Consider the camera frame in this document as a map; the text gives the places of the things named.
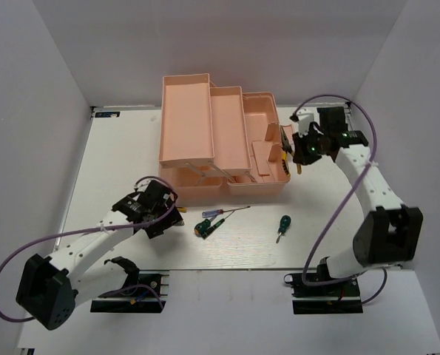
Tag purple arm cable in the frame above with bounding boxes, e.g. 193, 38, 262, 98
0, 175, 180, 321
294, 93, 387, 305

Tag green stubby screwdriver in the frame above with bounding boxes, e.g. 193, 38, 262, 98
276, 215, 291, 243

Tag green black tester screwdriver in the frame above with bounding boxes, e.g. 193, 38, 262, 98
194, 217, 226, 240

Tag yellow black long-nose pliers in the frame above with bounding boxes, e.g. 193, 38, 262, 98
280, 125, 294, 177

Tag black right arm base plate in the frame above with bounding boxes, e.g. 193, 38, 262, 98
283, 273, 363, 315

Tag blue table label left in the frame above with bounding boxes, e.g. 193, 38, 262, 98
95, 111, 121, 118

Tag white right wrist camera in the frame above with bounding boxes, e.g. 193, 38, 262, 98
290, 108, 319, 137

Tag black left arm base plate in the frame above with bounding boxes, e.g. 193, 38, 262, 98
90, 271, 169, 314

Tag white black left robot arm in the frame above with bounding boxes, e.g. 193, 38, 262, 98
16, 177, 183, 330

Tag blue table label right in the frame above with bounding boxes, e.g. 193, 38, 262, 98
317, 106, 345, 115

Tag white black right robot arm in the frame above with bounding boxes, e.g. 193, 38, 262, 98
291, 106, 423, 295

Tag blue table label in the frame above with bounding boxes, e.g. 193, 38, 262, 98
317, 106, 345, 115
95, 111, 121, 118

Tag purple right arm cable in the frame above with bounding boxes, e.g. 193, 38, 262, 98
294, 93, 387, 305

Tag pink plastic toolbox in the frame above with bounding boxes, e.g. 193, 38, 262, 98
158, 73, 293, 201

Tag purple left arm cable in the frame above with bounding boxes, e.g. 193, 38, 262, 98
0, 175, 180, 321

